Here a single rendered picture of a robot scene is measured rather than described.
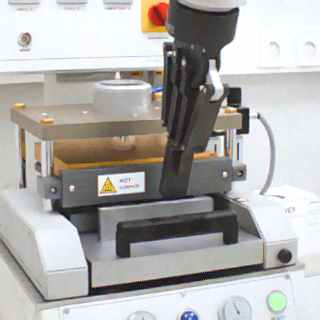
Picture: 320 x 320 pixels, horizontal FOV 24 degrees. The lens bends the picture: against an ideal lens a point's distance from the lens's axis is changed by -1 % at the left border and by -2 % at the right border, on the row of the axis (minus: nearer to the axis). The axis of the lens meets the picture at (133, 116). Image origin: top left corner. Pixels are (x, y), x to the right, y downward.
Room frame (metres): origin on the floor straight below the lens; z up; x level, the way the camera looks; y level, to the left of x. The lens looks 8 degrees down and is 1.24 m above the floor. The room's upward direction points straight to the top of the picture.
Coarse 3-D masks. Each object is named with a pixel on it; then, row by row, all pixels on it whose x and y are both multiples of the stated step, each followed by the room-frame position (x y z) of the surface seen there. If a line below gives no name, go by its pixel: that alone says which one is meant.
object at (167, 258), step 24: (120, 216) 0.88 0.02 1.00; (144, 216) 0.89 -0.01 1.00; (96, 240) 0.88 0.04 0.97; (168, 240) 0.88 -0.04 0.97; (192, 240) 0.88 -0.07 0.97; (216, 240) 0.87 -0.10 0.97; (240, 240) 0.87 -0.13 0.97; (96, 264) 0.80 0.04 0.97; (120, 264) 0.81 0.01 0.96; (144, 264) 0.82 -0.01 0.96; (168, 264) 0.83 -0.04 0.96; (192, 264) 0.84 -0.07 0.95; (216, 264) 0.85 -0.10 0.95; (240, 264) 0.86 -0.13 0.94
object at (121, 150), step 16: (64, 144) 1.04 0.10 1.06; (80, 144) 1.04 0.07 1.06; (96, 144) 1.04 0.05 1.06; (112, 144) 1.00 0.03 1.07; (128, 144) 1.00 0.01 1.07; (144, 144) 1.04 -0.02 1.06; (160, 144) 1.04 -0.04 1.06; (64, 160) 0.92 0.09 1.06; (80, 160) 0.92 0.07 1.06; (96, 160) 0.93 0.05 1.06; (112, 160) 0.93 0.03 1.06; (128, 160) 0.93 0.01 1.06; (144, 160) 0.94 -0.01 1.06; (160, 160) 0.94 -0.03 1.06
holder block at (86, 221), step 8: (56, 200) 0.97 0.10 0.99; (56, 208) 0.96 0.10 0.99; (64, 208) 0.93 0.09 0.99; (64, 216) 0.93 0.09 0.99; (72, 216) 0.90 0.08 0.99; (80, 216) 0.91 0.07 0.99; (88, 216) 0.91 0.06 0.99; (96, 216) 0.91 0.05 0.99; (72, 224) 0.90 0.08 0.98; (80, 224) 0.91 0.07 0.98; (88, 224) 0.91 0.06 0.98; (96, 224) 0.91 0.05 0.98; (80, 232) 0.91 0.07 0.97
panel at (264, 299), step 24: (192, 288) 0.83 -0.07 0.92; (216, 288) 0.84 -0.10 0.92; (240, 288) 0.85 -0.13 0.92; (264, 288) 0.86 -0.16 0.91; (288, 288) 0.87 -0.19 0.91; (72, 312) 0.78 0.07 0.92; (96, 312) 0.79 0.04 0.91; (120, 312) 0.79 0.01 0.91; (168, 312) 0.81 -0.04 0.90; (216, 312) 0.83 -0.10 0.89; (264, 312) 0.85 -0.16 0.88; (288, 312) 0.86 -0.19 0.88
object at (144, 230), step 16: (128, 224) 0.81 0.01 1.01; (144, 224) 0.82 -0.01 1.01; (160, 224) 0.82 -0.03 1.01; (176, 224) 0.83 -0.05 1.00; (192, 224) 0.84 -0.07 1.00; (208, 224) 0.85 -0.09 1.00; (224, 224) 0.85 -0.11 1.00; (128, 240) 0.81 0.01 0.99; (144, 240) 0.82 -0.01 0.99; (224, 240) 0.87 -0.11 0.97; (128, 256) 0.81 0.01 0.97
